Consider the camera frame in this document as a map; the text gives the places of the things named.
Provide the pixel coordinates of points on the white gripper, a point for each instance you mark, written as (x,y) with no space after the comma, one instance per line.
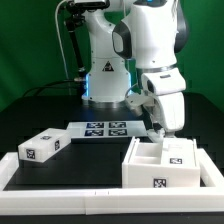
(166,101)

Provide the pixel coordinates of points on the white cabinet body box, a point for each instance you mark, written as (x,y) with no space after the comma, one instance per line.
(142,168)

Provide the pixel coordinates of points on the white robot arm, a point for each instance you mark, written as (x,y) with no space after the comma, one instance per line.
(133,51)

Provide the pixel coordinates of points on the white cabinet top block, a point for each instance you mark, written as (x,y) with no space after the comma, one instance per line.
(44,145)

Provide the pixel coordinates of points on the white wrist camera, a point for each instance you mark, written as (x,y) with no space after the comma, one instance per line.
(136,101)

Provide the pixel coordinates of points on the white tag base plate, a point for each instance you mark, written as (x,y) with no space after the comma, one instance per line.
(106,129)

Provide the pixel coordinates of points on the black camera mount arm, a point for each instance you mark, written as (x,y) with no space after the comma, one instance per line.
(76,36)

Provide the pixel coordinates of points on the white U-shaped fence frame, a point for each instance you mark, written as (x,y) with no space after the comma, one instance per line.
(209,198)

